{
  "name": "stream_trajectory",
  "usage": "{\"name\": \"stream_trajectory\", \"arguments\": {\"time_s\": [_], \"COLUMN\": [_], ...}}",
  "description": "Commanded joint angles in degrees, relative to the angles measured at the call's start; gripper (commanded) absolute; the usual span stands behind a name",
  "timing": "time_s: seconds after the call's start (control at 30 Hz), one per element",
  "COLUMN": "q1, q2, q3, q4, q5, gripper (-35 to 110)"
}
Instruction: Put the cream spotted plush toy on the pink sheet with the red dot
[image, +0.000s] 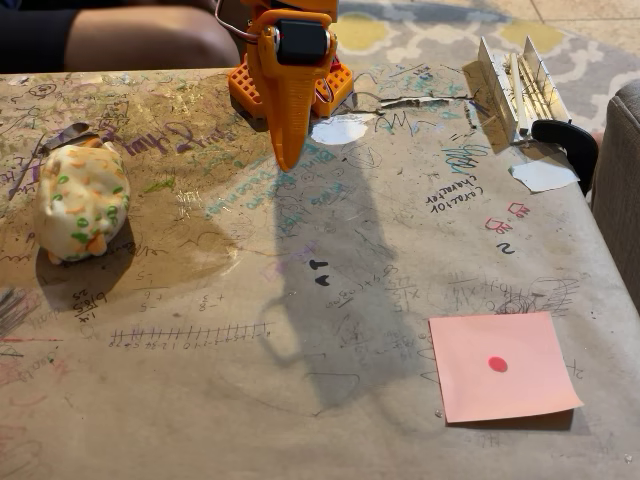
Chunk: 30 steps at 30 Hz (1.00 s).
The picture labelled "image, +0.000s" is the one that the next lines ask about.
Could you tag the grey couch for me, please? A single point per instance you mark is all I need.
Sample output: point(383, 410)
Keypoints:
point(620, 190)

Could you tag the pink sticky note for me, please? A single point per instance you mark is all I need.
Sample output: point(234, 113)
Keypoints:
point(500, 395)

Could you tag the white spotted plush toy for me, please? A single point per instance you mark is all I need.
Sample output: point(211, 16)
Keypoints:
point(80, 200)

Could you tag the grey curled paper scrap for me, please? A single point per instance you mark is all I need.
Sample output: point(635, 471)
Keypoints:
point(67, 134)

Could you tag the grey yellow patterned rug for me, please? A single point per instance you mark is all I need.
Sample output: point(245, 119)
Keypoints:
point(450, 40)

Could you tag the scribbled brown paper table cover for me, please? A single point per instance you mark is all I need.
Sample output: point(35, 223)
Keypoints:
point(210, 390)

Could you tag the orange gripper black servo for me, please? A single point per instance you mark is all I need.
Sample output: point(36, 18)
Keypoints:
point(300, 42)

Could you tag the white oval paper patch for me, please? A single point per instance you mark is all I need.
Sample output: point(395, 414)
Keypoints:
point(337, 131)

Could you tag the white torn paper scrap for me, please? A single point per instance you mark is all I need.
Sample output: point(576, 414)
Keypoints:
point(542, 176)

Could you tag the black curved plastic object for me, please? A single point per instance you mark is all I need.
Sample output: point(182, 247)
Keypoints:
point(570, 142)

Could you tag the person's bare leg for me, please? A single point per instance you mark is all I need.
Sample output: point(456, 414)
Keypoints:
point(150, 40)

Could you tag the small red round object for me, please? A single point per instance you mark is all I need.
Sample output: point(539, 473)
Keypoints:
point(497, 364)

